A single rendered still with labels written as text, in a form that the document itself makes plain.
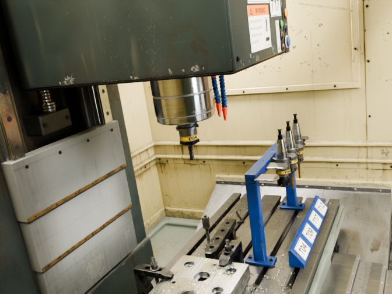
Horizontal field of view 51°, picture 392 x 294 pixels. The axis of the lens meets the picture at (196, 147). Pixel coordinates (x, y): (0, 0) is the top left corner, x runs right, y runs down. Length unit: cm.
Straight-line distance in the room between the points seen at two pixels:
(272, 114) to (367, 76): 47
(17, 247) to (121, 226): 43
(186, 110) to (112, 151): 56
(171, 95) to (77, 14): 30
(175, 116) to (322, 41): 109
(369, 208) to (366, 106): 46
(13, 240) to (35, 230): 6
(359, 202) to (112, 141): 118
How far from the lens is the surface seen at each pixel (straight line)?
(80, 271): 147
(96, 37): 106
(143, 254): 178
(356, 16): 194
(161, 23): 95
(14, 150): 124
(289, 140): 155
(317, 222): 166
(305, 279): 140
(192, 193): 244
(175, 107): 102
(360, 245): 192
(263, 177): 133
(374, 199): 209
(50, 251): 135
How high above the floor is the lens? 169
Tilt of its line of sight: 16 degrees down
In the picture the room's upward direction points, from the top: 8 degrees counter-clockwise
